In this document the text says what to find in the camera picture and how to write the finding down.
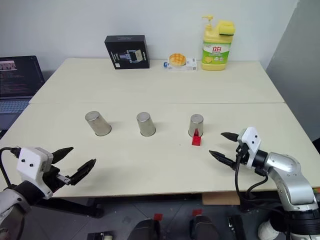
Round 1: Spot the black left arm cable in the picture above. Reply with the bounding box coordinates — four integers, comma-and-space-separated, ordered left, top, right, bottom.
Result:
0, 147, 21, 187

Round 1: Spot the black table frame leg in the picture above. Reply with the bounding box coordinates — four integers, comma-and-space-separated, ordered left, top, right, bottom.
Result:
33, 191, 105, 219

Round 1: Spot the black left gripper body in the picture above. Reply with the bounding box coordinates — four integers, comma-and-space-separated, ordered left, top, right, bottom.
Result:
40, 164, 73, 194

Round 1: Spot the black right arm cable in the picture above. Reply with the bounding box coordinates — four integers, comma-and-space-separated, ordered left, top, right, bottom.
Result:
233, 153, 271, 206

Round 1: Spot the dark rounded shape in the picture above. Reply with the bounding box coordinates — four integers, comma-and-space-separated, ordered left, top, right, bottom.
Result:
131, 218, 161, 240
189, 214, 220, 240

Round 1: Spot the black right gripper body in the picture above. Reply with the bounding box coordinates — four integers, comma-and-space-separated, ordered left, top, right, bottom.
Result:
233, 140, 251, 171

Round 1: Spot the open laptop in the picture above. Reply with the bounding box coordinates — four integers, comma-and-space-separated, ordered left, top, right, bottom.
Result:
0, 55, 46, 115

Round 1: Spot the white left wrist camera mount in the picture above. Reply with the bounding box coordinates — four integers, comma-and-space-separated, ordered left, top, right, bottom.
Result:
16, 147, 54, 200

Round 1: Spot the white and blue packet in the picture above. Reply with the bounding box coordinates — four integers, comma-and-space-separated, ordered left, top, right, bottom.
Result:
163, 57, 198, 72

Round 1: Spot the yellow sponge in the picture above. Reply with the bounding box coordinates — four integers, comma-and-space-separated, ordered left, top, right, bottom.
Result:
216, 20, 237, 37

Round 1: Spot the red toy block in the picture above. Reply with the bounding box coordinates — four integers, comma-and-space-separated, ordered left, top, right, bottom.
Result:
191, 128, 203, 147

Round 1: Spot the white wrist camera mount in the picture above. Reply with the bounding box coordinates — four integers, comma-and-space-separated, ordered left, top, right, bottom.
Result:
16, 147, 54, 200
236, 127, 262, 169

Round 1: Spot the steel cup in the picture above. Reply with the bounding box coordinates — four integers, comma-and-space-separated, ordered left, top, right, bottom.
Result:
84, 110, 112, 137
136, 111, 157, 137
187, 113, 206, 137

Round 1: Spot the black flat device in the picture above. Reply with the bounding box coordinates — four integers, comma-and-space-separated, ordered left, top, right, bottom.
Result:
86, 232, 114, 240

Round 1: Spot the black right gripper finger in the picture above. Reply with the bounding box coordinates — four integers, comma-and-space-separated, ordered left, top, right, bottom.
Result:
220, 131, 240, 144
208, 149, 236, 169

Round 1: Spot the round golden bread bun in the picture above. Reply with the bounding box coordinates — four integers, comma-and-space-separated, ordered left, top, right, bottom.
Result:
168, 52, 187, 68

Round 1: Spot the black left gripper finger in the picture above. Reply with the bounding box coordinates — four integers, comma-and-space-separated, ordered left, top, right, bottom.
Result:
51, 146, 75, 166
68, 158, 97, 187

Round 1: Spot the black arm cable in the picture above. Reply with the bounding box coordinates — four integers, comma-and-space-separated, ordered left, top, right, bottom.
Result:
0, 147, 21, 187
233, 153, 271, 206

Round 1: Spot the black product box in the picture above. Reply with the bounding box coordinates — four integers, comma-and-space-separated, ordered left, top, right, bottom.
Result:
104, 34, 151, 71

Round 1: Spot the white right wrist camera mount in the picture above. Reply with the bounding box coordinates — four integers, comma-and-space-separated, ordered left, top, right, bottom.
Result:
236, 127, 262, 169

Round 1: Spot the yellow dish soap bottle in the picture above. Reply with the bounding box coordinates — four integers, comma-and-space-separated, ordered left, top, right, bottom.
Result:
200, 15, 233, 72

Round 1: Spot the brown cardboard piece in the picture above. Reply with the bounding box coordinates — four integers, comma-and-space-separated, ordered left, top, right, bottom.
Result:
201, 191, 241, 206

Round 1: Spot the white round base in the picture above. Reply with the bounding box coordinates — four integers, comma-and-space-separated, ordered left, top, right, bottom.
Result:
258, 212, 286, 240

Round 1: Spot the black bar-shaped object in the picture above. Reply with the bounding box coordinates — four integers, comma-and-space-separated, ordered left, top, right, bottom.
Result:
226, 214, 249, 240

